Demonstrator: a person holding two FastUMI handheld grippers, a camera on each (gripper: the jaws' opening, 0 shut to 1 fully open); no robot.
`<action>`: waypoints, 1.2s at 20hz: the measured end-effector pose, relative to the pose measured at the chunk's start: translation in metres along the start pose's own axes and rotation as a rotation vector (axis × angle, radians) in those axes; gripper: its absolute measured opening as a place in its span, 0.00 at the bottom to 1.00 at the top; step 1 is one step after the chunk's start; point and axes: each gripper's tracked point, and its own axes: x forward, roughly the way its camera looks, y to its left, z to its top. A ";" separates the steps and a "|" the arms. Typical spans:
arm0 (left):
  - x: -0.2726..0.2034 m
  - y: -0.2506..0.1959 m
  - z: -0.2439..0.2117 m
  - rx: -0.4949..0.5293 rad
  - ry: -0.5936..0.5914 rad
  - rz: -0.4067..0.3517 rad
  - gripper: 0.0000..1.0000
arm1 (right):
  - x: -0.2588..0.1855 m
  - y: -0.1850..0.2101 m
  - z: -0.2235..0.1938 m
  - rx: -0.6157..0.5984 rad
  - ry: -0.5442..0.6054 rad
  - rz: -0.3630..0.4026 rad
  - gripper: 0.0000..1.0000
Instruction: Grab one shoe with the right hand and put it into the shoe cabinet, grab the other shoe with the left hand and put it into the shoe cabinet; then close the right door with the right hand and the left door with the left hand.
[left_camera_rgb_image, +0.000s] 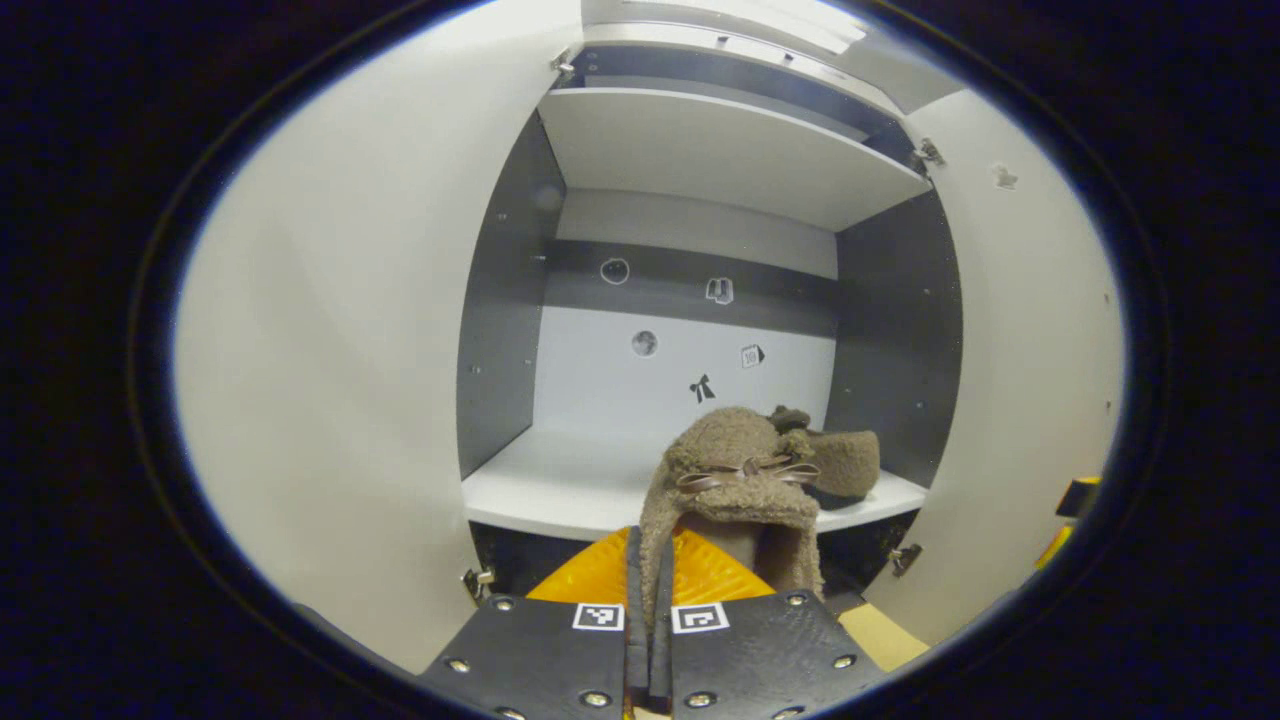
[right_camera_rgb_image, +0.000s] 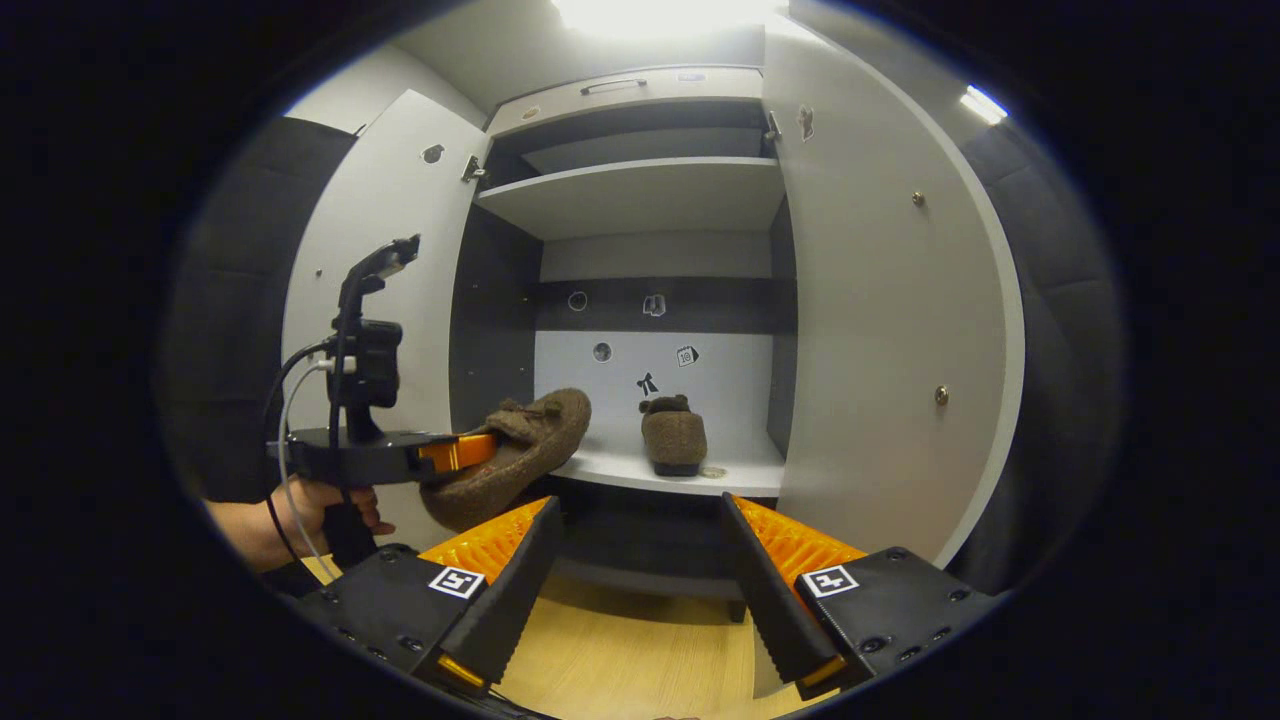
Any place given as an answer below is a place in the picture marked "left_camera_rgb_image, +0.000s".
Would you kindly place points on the grey cabinet drawer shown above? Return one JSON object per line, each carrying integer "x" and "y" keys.
{"x": 930, "y": 95}

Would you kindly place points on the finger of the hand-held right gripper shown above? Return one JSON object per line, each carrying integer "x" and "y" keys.
{"x": 1075, "y": 498}

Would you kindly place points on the brown fuzzy shoe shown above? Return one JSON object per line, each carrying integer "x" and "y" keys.
{"x": 850, "y": 460}
{"x": 730, "y": 445}

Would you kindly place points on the grey shoe cabinet door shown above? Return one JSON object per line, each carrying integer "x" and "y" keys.
{"x": 1020, "y": 350}
{"x": 330, "y": 350}

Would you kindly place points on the grey shoe cabinet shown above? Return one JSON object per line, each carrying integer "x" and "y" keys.
{"x": 720, "y": 150}

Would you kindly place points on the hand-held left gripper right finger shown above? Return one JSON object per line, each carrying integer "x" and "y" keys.
{"x": 760, "y": 660}

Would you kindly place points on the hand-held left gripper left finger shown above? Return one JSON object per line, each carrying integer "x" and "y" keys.
{"x": 636, "y": 640}

